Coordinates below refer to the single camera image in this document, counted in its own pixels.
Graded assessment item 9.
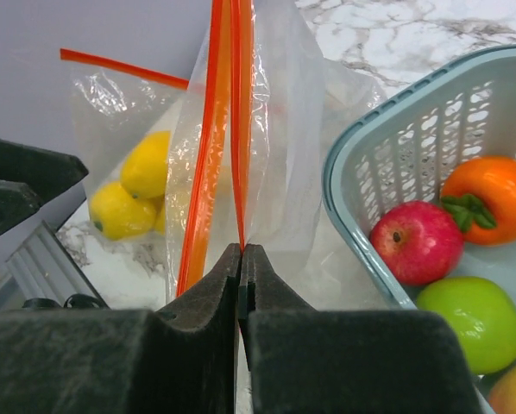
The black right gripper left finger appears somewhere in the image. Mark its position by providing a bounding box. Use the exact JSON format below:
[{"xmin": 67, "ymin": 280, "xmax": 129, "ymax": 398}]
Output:
[{"xmin": 0, "ymin": 244, "xmax": 241, "ymax": 413}]

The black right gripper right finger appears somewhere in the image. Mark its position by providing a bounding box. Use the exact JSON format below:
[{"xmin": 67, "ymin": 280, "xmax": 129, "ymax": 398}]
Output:
[{"xmin": 238, "ymin": 244, "xmax": 481, "ymax": 413}]

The yellow apple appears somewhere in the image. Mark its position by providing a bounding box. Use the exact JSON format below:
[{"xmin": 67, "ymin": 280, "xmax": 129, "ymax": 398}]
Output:
[{"xmin": 88, "ymin": 181, "xmax": 157, "ymax": 241}]

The green lime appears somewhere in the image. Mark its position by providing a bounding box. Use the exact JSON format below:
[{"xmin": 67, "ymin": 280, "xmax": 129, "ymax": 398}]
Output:
[{"xmin": 416, "ymin": 277, "xmax": 516, "ymax": 375}]

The clear zip top bag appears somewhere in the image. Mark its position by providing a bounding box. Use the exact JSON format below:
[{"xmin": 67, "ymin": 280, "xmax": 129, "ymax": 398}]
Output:
[
  {"xmin": 166, "ymin": 1, "xmax": 385, "ymax": 309},
  {"xmin": 60, "ymin": 48, "xmax": 188, "ymax": 243}
]

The yellow lemon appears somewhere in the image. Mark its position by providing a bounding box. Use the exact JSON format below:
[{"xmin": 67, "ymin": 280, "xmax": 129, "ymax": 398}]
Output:
[{"xmin": 120, "ymin": 130, "xmax": 171, "ymax": 198}]

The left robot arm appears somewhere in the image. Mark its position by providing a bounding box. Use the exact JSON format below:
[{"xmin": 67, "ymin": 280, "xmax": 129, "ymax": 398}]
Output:
[{"xmin": 0, "ymin": 139, "xmax": 88, "ymax": 236}]

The red apple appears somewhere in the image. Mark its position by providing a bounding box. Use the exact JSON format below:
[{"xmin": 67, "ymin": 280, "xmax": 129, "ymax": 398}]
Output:
[{"xmin": 369, "ymin": 201, "xmax": 464, "ymax": 285}]

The orange yellow peach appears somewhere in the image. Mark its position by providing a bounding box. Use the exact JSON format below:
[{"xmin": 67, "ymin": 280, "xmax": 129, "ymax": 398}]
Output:
[{"xmin": 488, "ymin": 366, "xmax": 516, "ymax": 414}]

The orange tomato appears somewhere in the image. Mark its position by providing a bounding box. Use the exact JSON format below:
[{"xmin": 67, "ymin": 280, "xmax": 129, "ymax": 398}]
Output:
[{"xmin": 440, "ymin": 156, "xmax": 516, "ymax": 246}]

